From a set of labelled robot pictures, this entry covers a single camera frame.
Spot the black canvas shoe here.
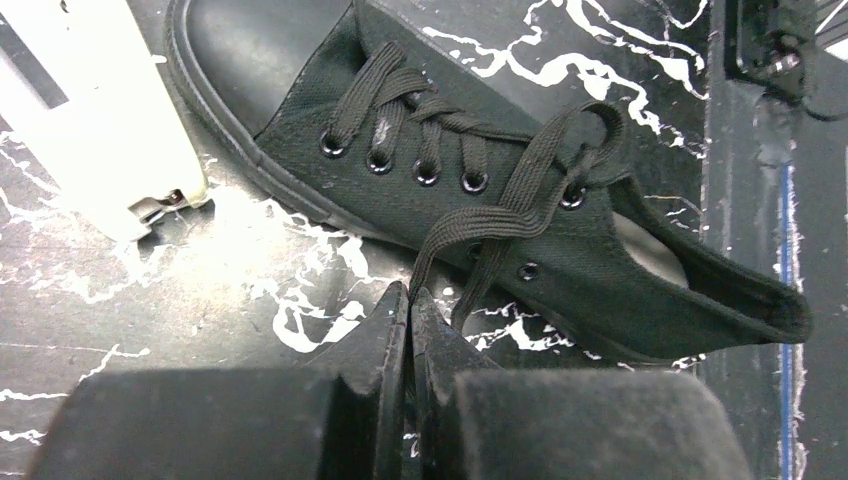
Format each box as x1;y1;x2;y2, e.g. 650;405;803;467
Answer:
165;1;812;363

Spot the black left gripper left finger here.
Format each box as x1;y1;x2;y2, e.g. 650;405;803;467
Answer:
27;282;409;479

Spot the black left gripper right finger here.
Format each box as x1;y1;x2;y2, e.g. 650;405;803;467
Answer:
410;291;752;479

